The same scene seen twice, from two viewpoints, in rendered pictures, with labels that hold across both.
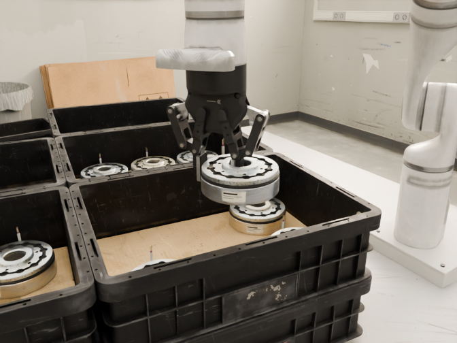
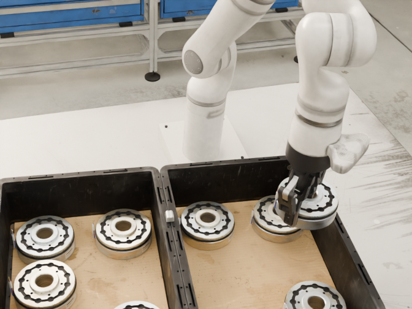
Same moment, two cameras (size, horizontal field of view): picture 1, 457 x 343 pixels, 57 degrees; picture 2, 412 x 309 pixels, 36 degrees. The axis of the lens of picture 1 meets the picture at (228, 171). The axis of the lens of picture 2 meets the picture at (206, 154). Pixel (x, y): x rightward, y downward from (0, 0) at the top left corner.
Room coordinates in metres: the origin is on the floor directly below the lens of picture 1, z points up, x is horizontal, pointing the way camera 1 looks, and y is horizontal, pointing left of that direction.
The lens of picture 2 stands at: (0.52, 0.79, 1.70)
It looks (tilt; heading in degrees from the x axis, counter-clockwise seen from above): 38 degrees down; 282
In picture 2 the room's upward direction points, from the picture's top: 4 degrees clockwise
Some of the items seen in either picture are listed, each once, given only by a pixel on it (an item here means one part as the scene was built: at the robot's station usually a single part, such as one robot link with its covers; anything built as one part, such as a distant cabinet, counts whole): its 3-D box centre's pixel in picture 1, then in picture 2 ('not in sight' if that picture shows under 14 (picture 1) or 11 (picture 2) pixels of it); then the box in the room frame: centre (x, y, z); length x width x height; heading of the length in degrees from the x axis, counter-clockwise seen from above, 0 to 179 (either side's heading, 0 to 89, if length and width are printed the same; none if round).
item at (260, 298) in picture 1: (216, 233); (257, 257); (0.58, 0.02, 0.87); 0.40 x 0.30 x 0.11; 115
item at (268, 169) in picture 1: (240, 168); (308, 195); (0.51, -0.02, 1.00); 0.10 x 0.10 x 0.01
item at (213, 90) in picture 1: (216, 95); (308, 161); (0.52, 0.01, 1.10); 0.08 x 0.08 x 0.09
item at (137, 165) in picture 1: (153, 164); (44, 283); (0.91, 0.18, 0.86); 0.10 x 0.10 x 0.01
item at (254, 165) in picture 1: (240, 165); (308, 193); (0.51, -0.02, 1.01); 0.05 x 0.05 x 0.01
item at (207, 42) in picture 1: (209, 37); (327, 129); (0.51, 0.02, 1.17); 0.11 x 0.09 x 0.06; 159
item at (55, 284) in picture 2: (153, 162); (44, 281); (0.91, 0.18, 0.86); 0.05 x 0.05 x 0.01
